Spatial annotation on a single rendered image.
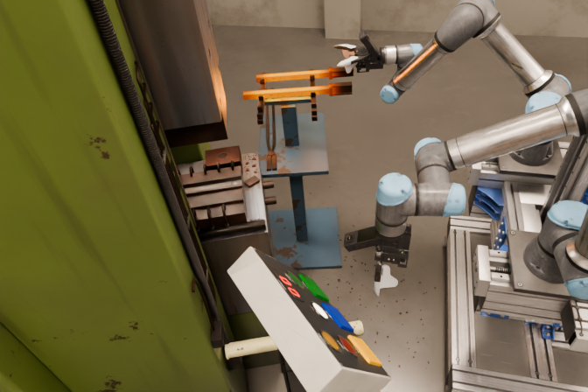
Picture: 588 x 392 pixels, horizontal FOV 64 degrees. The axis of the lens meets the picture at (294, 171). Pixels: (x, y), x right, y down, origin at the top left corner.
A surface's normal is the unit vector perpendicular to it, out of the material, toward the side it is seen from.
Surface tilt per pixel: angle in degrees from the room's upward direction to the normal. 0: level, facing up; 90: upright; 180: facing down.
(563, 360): 0
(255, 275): 30
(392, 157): 0
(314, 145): 0
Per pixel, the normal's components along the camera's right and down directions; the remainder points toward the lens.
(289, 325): -0.48, -0.41
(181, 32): 0.15, 0.68
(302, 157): -0.07, -0.72
